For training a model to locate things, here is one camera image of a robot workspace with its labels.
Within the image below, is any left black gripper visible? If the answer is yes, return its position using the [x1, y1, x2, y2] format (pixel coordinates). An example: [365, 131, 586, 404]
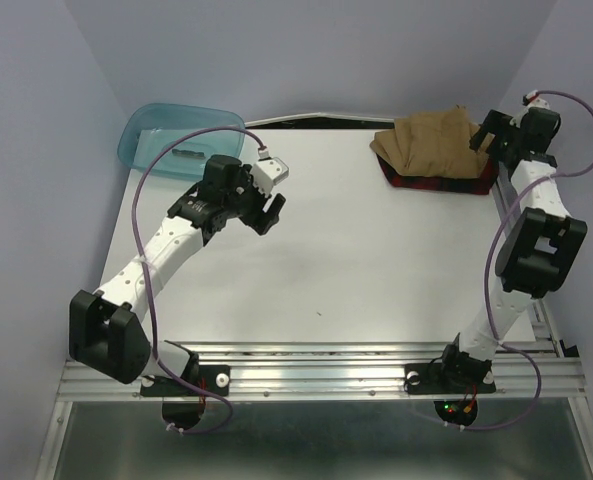
[223, 164, 285, 236]

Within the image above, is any tan skirt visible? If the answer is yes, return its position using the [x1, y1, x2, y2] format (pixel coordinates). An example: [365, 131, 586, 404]
[370, 105, 488, 180]

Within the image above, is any red plaid skirt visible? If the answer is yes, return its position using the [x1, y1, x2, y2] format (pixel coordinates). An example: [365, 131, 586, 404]
[377, 156, 499, 196]

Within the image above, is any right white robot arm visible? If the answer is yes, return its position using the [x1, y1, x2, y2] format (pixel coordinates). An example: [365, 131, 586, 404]
[436, 100, 587, 390]

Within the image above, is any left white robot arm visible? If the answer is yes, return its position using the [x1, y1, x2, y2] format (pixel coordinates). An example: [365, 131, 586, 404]
[69, 155, 289, 394]

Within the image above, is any teal plastic basket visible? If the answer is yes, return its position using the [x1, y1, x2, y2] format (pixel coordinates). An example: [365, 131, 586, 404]
[117, 103, 245, 181]

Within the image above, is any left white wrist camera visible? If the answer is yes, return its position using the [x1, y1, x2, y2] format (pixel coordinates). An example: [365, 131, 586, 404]
[250, 157, 289, 197]

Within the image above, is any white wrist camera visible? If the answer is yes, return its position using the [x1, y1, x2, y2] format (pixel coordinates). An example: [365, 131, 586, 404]
[250, 157, 289, 197]
[510, 90, 550, 127]

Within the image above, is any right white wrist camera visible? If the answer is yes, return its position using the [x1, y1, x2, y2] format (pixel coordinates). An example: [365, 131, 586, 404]
[510, 90, 550, 127]

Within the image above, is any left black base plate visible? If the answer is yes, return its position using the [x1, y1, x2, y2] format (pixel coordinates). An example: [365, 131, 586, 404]
[139, 364, 231, 398]

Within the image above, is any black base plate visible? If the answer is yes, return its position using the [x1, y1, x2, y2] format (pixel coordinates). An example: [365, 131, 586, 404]
[139, 364, 231, 398]
[403, 362, 497, 395]

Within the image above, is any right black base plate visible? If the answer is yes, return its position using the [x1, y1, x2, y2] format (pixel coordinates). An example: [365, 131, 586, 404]
[403, 362, 497, 395]

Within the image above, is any aluminium rail frame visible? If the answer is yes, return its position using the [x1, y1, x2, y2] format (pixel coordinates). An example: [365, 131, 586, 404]
[35, 117, 593, 480]

